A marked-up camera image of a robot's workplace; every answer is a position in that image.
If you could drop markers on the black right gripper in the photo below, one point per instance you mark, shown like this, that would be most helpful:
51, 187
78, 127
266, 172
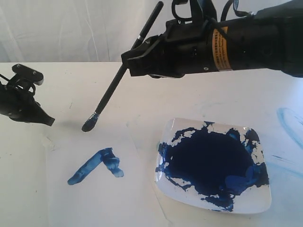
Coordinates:
182, 49

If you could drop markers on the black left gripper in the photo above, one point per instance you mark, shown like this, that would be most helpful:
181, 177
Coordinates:
17, 102

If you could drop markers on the black paintbrush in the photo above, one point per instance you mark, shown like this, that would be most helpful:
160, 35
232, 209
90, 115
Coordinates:
91, 121

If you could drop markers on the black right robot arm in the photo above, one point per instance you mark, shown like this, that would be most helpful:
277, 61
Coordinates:
271, 39

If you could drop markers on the white paper sheet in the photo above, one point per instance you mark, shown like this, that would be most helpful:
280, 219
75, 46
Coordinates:
100, 199

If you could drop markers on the white square paint plate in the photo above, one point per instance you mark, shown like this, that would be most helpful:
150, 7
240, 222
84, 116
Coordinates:
213, 166

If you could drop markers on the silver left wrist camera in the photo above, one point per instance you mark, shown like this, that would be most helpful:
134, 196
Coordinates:
28, 74

